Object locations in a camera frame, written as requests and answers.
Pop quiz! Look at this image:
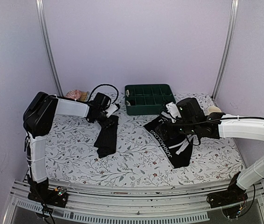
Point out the aluminium frame post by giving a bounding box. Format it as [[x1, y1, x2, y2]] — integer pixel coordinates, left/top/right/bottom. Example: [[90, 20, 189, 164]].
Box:
[[211, 0, 239, 102], [35, 0, 64, 96]]

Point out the black white-banded underwear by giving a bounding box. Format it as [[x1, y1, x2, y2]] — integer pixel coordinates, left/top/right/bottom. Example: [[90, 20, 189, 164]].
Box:
[[144, 117, 194, 168]]

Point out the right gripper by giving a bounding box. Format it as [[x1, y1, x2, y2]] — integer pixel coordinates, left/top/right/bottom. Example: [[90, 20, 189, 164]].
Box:
[[156, 118, 198, 140]]

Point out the left aluminium frame post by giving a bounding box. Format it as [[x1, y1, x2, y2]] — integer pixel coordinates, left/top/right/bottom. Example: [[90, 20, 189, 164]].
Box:
[[35, 0, 64, 96]]

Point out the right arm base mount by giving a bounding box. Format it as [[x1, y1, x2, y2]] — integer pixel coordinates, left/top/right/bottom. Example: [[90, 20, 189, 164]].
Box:
[[206, 187, 248, 208]]

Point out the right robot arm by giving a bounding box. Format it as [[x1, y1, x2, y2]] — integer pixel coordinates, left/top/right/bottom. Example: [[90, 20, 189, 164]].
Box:
[[156, 98, 264, 203]]

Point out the green divided storage box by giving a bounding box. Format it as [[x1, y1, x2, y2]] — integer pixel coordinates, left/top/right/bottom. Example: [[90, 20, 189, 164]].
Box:
[[124, 84, 176, 116]]

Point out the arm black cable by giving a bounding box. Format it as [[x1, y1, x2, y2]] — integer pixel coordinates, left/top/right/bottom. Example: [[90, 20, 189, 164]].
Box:
[[90, 83, 120, 105], [201, 116, 264, 124]]

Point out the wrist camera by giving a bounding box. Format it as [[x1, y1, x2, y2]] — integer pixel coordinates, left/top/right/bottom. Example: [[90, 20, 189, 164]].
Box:
[[166, 102, 181, 123], [105, 104, 120, 118]]

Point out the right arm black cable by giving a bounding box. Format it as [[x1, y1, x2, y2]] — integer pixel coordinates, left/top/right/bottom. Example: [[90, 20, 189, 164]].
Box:
[[201, 116, 264, 124]]

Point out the right aluminium frame post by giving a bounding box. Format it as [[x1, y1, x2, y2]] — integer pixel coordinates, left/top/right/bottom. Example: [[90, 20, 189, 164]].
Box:
[[211, 0, 239, 102]]

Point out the front aluminium rail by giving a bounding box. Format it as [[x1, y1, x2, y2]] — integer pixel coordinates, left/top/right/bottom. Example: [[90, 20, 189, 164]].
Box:
[[6, 179, 264, 222]]

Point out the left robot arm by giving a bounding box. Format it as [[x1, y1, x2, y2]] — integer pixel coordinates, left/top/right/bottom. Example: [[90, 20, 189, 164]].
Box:
[[23, 91, 120, 184]]

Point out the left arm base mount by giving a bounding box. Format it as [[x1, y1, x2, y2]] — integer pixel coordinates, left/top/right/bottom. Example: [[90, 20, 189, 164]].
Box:
[[28, 187, 69, 208]]

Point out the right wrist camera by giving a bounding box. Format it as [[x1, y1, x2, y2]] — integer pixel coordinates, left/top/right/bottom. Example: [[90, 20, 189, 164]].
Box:
[[166, 102, 181, 123]]

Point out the pink patterned ball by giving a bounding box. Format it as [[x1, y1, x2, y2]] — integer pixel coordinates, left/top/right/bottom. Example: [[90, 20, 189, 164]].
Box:
[[65, 90, 82, 100]]

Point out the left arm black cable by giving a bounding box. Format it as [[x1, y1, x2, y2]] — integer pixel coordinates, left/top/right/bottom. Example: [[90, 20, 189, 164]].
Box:
[[90, 83, 120, 105]]

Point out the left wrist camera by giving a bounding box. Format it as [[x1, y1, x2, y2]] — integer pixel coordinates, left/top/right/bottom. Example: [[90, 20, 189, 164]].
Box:
[[105, 104, 120, 118]]

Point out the cream cup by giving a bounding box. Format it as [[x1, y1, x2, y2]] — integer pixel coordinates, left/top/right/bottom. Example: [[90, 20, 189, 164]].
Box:
[[206, 106, 222, 116]]

